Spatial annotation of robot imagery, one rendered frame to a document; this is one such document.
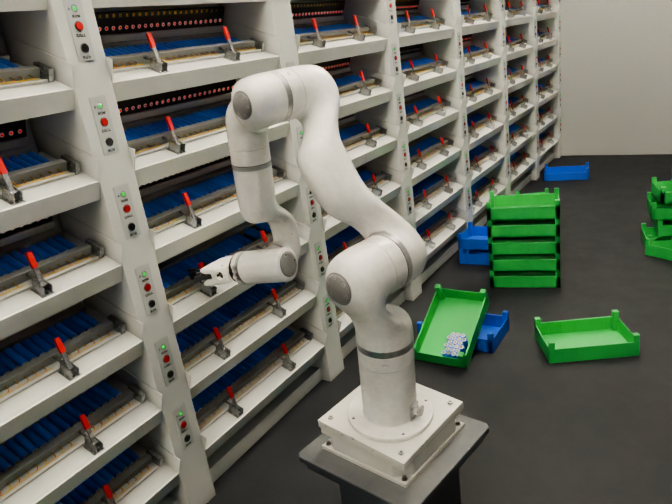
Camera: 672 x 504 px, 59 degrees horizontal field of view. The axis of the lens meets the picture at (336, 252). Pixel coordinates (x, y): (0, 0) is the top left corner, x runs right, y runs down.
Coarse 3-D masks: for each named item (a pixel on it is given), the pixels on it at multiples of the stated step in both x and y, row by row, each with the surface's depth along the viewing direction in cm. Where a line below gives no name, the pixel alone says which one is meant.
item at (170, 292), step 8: (256, 240) 185; (272, 240) 189; (248, 248) 180; (256, 248) 183; (184, 280) 160; (192, 280) 161; (168, 288) 156; (176, 288) 157; (184, 288) 160; (168, 296) 155
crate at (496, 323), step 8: (504, 312) 228; (488, 320) 235; (496, 320) 233; (504, 320) 229; (488, 328) 233; (496, 328) 233; (504, 328) 226; (480, 336) 228; (488, 336) 215; (496, 336) 218; (480, 344) 218; (488, 344) 216; (496, 344) 219; (488, 352) 217
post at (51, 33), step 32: (32, 32) 122; (64, 32) 119; (96, 32) 125; (96, 64) 125; (96, 96) 126; (32, 128) 134; (64, 128) 128; (96, 128) 126; (128, 160) 134; (64, 224) 141; (96, 224) 134; (128, 256) 136; (128, 288) 136; (160, 288) 144; (160, 320) 145; (160, 384) 146; (192, 416) 156; (192, 448) 157; (192, 480) 158
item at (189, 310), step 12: (300, 228) 195; (300, 240) 194; (192, 288) 162; (228, 288) 165; (240, 288) 170; (192, 300) 157; (204, 300) 158; (216, 300) 161; (228, 300) 167; (180, 312) 152; (192, 312) 154; (204, 312) 159; (180, 324) 151
